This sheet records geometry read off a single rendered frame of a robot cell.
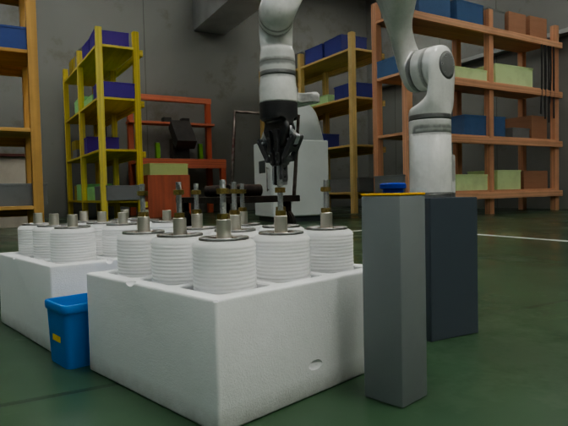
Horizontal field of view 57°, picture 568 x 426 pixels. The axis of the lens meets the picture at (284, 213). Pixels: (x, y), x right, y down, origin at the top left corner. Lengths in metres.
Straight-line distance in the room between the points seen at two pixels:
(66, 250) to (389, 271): 0.71
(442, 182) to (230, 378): 0.66
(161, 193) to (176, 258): 6.83
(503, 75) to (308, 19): 4.98
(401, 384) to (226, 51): 9.44
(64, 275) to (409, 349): 0.71
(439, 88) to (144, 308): 0.75
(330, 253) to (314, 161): 4.82
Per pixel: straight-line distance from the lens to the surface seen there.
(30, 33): 4.53
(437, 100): 1.19
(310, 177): 5.69
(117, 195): 6.39
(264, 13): 1.05
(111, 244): 1.27
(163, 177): 7.68
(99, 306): 1.00
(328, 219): 0.95
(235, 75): 10.03
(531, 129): 7.62
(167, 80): 9.57
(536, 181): 7.66
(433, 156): 1.18
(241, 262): 0.76
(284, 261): 0.83
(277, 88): 1.02
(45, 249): 1.34
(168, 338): 0.81
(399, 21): 1.21
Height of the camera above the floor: 0.32
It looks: 2 degrees down
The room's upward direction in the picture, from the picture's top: 1 degrees counter-clockwise
